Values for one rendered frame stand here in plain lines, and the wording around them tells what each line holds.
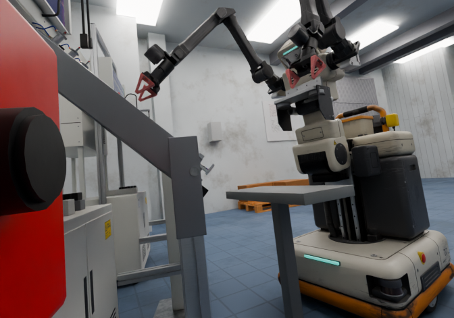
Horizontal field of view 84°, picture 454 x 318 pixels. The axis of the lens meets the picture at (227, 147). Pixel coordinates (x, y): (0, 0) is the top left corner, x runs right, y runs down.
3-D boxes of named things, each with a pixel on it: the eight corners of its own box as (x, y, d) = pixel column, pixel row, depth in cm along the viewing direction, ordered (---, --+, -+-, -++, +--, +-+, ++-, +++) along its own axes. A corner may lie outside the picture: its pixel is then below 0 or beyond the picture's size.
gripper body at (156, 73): (143, 73, 103) (155, 61, 104) (146, 83, 113) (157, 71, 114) (156, 84, 103) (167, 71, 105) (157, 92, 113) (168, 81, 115)
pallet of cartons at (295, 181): (288, 200, 543) (286, 179, 548) (317, 202, 466) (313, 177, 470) (237, 209, 494) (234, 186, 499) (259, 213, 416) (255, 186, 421)
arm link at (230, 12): (232, 0, 133) (221, 11, 141) (216, 7, 126) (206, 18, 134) (275, 73, 144) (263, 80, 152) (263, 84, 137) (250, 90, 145)
